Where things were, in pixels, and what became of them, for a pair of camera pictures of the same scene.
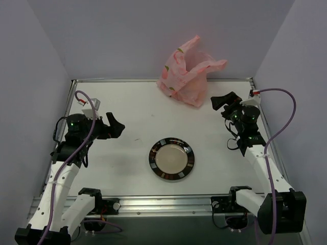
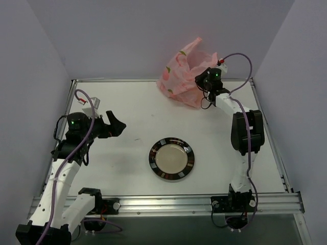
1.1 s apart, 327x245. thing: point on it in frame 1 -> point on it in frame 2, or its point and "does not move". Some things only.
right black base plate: x=226 y=204 does not move
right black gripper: x=228 y=107 -> x=202 y=79
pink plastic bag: x=183 y=76 does not move
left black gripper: x=104 y=130 does not move
